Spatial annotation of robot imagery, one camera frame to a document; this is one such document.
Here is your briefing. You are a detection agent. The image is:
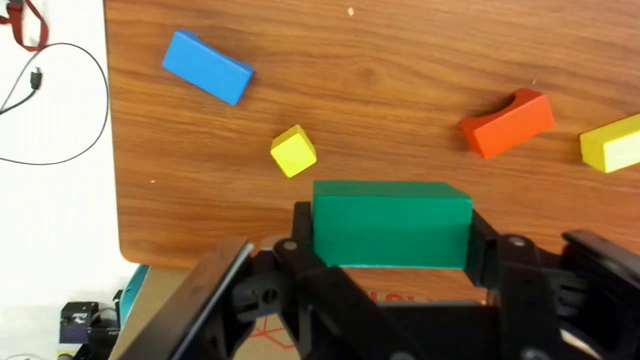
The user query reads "green rectangular block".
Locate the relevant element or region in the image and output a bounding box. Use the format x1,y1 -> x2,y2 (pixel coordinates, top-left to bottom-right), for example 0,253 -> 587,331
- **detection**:
311,181 -> 473,269

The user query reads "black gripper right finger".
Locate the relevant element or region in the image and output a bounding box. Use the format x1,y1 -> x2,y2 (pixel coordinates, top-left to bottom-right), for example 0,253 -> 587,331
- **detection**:
464,213 -> 640,360

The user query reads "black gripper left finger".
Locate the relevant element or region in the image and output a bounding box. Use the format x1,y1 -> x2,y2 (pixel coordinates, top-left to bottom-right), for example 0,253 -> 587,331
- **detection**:
229,202 -> 425,360

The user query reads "large cardboard box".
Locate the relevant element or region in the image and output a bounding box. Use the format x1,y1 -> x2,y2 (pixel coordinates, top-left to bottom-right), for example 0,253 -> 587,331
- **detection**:
108,267 -> 485,360

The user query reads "orange arch block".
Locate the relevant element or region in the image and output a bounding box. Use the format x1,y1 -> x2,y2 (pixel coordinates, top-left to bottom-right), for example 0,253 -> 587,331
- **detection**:
460,88 -> 555,161

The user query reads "small yellow cube block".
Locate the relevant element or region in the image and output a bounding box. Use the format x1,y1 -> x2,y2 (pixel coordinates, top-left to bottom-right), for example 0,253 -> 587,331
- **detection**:
270,125 -> 317,178

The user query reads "small blue block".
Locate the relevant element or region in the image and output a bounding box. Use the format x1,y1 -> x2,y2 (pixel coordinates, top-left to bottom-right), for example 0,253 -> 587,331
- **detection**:
162,30 -> 254,107

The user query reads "yellow rectangular block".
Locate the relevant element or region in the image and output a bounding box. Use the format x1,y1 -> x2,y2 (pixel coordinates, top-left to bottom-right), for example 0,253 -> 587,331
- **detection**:
580,115 -> 640,174

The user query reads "teal plastic object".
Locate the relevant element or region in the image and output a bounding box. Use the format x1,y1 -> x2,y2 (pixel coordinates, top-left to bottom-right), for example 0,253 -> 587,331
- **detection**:
118,264 -> 148,325

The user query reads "black 3D printer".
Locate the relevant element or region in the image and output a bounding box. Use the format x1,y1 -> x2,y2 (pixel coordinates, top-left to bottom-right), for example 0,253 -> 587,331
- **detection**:
58,292 -> 122,360

